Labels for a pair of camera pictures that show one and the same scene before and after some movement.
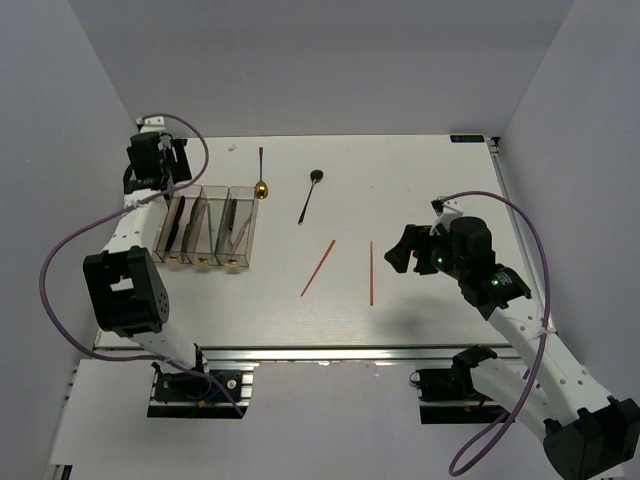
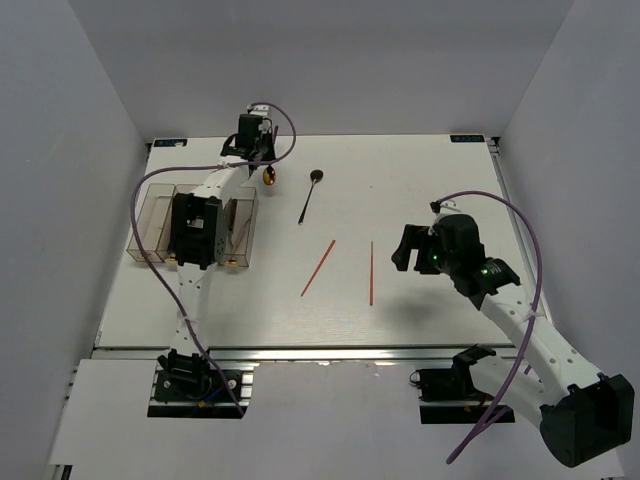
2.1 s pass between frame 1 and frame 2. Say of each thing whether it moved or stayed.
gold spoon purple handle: moved
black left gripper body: moved
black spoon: stayed
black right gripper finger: stayed
